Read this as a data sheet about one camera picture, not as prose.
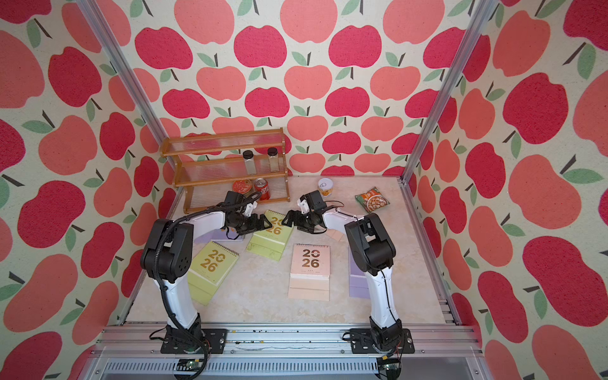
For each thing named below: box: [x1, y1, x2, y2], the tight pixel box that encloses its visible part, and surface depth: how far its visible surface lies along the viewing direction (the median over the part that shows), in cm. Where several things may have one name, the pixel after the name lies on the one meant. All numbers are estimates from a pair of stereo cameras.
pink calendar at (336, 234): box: [326, 228, 345, 243], surface depth 101 cm
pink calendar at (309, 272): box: [288, 243, 331, 302], surface depth 89 cm
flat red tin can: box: [231, 179, 253, 195], surface depth 113 cm
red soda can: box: [254, 177, 271, 202], surface depth 107 cm
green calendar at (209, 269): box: [188, 240, 240, 307], surface depth 91 cm
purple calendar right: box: [348, 247, 371, 300], surface depth 88 cm
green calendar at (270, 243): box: [245, 209, 294, 262], surface depth 100 cm
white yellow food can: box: [317, 177, 335, 198], surface depth 113 cm
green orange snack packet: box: [354, 186, 391, 214], surface depth 110 cm
